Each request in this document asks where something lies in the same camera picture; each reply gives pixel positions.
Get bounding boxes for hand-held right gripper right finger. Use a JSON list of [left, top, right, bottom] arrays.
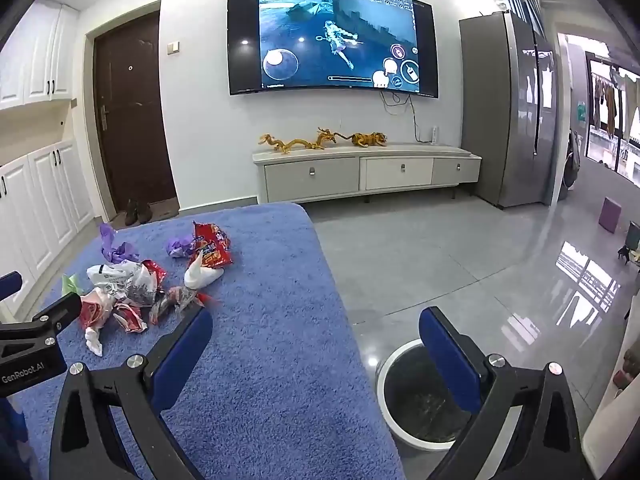
[[418, 306, 596, 480]]

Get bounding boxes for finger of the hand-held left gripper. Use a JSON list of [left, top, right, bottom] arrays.
[[0, 270, 24, 296], [0, 292, 83, 350]]

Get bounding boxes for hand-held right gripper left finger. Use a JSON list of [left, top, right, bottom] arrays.
[[49, 304, 215, 480]]

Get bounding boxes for white round trash bin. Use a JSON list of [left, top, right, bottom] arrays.
[[375, 339, 483, 451]]

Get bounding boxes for white tissue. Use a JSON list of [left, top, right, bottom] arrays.
[[183, 250, 224, 289]]

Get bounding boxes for small purple wrapper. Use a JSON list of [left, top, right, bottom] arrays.
[[166, 236, 197, 259]]

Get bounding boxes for red snack bag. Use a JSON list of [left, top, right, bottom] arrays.
[[187, 221, 234, 269]]

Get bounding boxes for green wrapper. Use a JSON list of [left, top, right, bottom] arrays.
[[61, 273, 91, 296]]

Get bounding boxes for red white wrapper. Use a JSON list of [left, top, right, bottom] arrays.
[[112, 305, 149, 334], [79, 292, 118, 331]]

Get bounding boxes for white crumpled paper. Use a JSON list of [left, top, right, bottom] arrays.
[[84, 326, 104, 357]]

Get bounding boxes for clear red wrapper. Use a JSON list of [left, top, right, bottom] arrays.
[[148, 285, 221, 326]]

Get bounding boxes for white printed plastic bag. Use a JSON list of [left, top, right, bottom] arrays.
[[86, 260, 157, 307]]

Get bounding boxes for large purple wrapper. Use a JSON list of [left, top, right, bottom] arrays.
[[99, 222, 140, 264]]

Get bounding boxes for blue fuzzy blanket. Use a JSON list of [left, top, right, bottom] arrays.
[[10, 202, 406, 480]]

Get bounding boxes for white table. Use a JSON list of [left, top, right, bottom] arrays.
[[582, 375, 640, 480]]

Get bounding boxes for white television cabinet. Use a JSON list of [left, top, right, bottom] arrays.
[[251, 142, 483, 204]]

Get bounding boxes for dark brown door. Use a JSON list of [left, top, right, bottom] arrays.
[[93, 11, 180, 218]]

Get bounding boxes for purple stool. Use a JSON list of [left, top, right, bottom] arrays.
[[598, 197, 621, 234]]

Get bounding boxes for dark green chair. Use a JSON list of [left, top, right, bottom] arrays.
[[616, 221, 640, 266]]

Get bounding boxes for dark round object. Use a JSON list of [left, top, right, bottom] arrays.
[[567, 130, 584, 202]]

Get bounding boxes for golden tiger figurine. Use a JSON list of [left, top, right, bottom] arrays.
[[350, 132, 389, 148]]

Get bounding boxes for golden dragon figurine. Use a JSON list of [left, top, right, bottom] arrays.
[[258, 134, 312, 156], [311, 128, 354, 151]]

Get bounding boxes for grey refrigerator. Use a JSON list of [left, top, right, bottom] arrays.
[[459, 10, 559, 209]]

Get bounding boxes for hanging clothes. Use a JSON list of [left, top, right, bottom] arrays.
[[590, 72, 622, 137]]

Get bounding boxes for white wall cabinets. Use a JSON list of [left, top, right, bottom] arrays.
[[0, 0, 81, 111]]

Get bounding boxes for television cable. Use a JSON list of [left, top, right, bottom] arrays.
[[382, 89, 421, 143]]

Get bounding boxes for wall-mounted television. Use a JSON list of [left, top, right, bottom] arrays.
[[227, 0, 440, 99]]

